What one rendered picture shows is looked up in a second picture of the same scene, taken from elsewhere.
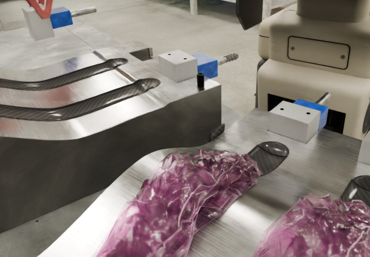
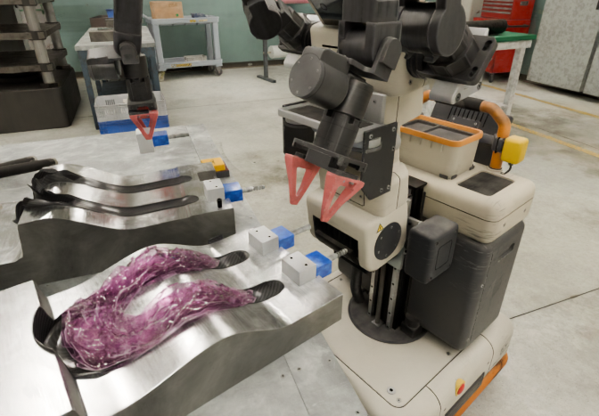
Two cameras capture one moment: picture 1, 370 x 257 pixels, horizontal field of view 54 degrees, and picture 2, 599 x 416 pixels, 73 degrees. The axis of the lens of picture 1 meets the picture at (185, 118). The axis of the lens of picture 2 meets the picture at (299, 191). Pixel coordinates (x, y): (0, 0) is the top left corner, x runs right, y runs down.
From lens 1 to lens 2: 44 cm
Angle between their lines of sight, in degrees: 9
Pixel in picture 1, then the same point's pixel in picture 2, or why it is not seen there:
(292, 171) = (238, 270)
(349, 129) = (361, 253)
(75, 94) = (143, 199)
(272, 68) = (315, 195)
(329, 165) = (262, 270)
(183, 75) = (212, 197)
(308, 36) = not seen: hidden behind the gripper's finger
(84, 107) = (144, 208)
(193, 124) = (211, 231)
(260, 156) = (231, 258)
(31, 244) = not seen: hidden behind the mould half
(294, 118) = (258, 238)
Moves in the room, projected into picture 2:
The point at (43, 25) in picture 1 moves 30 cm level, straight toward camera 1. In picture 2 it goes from (146, 143) to (123, 197)
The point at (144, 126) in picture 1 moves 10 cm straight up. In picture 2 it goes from (173, 228) to (166, 183)
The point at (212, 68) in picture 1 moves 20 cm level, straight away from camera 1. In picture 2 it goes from (237, 194) to (268, 160)
